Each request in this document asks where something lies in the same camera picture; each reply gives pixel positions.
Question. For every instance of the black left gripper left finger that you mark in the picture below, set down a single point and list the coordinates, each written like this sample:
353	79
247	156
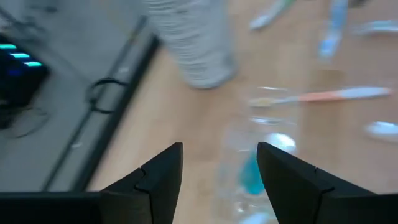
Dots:
155	193

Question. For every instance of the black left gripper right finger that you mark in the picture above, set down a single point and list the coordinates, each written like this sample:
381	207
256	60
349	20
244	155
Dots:
298	199

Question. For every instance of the teal mouthwash bottle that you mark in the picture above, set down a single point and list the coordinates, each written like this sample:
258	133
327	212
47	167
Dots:
250	177

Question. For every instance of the orange toothbrush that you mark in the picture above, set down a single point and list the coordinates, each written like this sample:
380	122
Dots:
323	96
382	130

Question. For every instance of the blue toothbrush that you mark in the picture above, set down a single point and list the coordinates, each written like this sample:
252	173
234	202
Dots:
331	37

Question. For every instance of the green toothbrush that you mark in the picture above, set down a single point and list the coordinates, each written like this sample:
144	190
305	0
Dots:
264	20

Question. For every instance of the purple toothbrush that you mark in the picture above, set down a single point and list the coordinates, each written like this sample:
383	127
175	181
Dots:
376	27

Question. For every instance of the white wipes canister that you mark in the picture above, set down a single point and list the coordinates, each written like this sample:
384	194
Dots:
192	46

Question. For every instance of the black computer with lights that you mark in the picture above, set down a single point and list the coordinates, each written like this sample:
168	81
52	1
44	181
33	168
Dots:
18	77

